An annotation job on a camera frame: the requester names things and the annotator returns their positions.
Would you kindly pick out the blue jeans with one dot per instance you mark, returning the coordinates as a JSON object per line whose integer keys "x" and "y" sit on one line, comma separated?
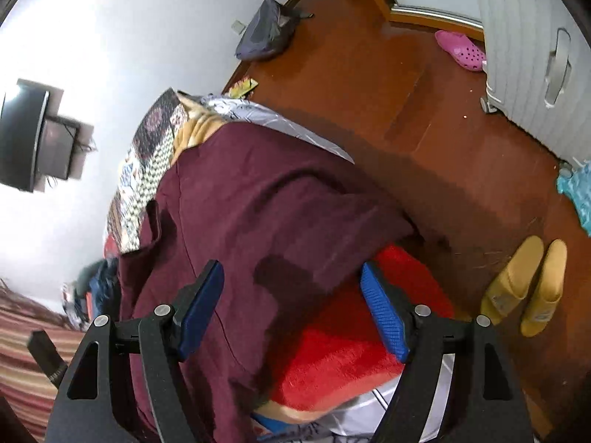
{"x": 104, "y": 286}

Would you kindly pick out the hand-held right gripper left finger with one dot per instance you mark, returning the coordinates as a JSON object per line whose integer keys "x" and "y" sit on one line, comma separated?
{"x": 203, "y": 300}

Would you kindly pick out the white ribbed suitcase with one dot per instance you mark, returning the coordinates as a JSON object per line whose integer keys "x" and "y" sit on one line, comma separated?
{"x": 517, "y": 55}

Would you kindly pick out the red fleece blanket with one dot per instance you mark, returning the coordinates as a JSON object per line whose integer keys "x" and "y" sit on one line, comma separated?
{"x": 341, "y": 355}

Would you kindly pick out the striped curtain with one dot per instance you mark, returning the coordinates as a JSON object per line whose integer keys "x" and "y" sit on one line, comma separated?
{"x": 23, "y": 355}

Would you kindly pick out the patchwork patterned bedsheet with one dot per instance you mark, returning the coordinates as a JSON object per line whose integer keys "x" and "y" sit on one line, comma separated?
{"x": 143, "y": 166}

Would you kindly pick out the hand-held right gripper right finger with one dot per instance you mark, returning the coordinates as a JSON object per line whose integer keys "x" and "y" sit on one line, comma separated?
{"x": 383, "y": 304}

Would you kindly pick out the tan plush blanket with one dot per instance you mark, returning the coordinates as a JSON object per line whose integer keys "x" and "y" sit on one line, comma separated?
{"x": 201, "y": 129}

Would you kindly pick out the grey backpack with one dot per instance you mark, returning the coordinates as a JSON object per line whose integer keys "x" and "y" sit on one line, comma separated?
{"x": 265, "y": 32}

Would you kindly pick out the wall socket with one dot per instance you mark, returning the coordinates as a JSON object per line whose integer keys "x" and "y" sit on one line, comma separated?
{"x": 238, "y": 26}

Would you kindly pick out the colourful book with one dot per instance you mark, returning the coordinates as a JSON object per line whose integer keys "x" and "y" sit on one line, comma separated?
{"x": 242, "y": 87}

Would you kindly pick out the yellow slipper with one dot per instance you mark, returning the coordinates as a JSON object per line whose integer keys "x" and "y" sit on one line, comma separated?
{"x": 547, "y": 290}
{"x": 510, "y": 281}

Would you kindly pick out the pink clog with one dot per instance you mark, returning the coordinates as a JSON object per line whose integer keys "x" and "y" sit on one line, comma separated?
{"x": 459, "y": 48}

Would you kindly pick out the teal cloth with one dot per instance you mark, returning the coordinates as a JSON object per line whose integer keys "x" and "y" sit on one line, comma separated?
{"x": 577, "y": 198}

